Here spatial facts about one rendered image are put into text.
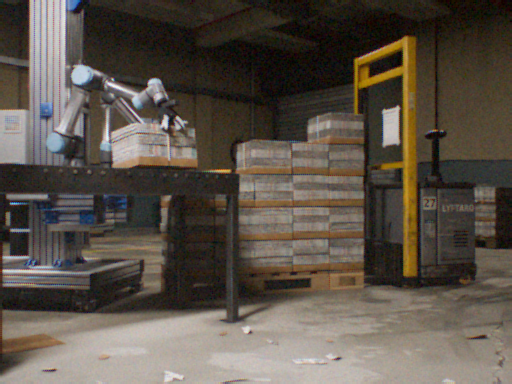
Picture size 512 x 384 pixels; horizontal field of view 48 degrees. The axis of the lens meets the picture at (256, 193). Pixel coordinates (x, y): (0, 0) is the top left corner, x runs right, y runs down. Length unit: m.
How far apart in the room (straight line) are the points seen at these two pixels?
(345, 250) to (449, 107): 6.70
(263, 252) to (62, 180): 1.83
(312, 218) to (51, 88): 1.97
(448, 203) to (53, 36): 3.04
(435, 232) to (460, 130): 6.12
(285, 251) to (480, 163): 6.65
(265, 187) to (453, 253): 1.56
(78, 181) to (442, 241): 2.88
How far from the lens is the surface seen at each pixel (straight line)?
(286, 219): 4.06
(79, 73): 3.51
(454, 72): 10.76
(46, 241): 3.95
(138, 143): 3.08
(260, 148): 4.01
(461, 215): 4.68
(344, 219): 4.27
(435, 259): 4.55
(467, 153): 10.45
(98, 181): 2.66
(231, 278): 3.12
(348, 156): 4.30
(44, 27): 4.09
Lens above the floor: 0.65
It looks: 1 degrees up
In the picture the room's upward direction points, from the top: straight up
